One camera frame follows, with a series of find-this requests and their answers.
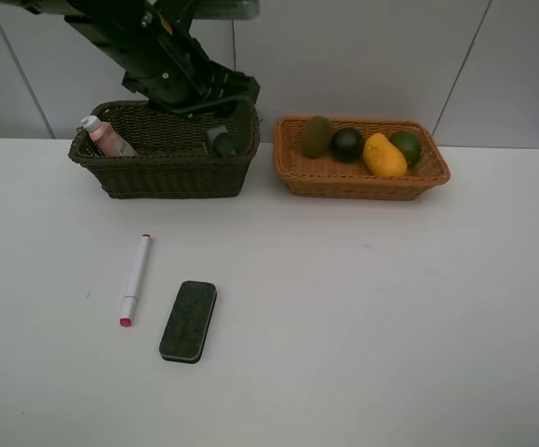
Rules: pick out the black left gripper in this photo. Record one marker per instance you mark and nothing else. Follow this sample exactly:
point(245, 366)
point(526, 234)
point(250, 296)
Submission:
point(184, 88)

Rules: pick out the dark green square bottle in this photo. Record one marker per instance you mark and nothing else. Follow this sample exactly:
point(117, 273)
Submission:
point(221, 142)

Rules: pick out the brown kiwi fruit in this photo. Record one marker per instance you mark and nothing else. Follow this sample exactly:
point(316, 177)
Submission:
point(316, 135)

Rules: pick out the dark mangosteen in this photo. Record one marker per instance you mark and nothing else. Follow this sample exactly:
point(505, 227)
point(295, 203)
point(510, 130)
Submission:
point(346, 145)

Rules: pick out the pink bottle white cap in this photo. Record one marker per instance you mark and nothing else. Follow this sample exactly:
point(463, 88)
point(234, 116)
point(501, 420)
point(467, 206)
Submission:
point(106, 138)

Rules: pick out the yellow mango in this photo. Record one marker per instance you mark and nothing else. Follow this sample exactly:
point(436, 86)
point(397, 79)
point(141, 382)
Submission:
point(382, 158)

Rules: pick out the green lime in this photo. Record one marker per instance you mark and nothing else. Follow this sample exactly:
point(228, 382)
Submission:
point(408, 145)

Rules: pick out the white marker pink caps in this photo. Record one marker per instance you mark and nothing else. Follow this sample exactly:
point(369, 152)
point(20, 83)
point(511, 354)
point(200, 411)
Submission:
point(134, 283)

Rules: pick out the dark felt board eraser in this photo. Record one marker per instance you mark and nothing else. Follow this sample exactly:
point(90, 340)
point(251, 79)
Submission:
point(187, 327)

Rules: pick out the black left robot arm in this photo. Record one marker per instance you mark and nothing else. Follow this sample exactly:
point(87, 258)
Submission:
point(152, 42)

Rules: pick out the dark brown wicker basket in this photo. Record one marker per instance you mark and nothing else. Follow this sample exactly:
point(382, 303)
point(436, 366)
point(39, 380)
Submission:
point(173, 160)

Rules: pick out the orange wicker basket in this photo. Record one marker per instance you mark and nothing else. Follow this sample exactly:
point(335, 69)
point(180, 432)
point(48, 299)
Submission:
point(327, 177)

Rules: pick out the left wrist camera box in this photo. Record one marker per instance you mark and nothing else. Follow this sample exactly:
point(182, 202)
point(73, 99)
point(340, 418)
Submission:
point(227, 9)

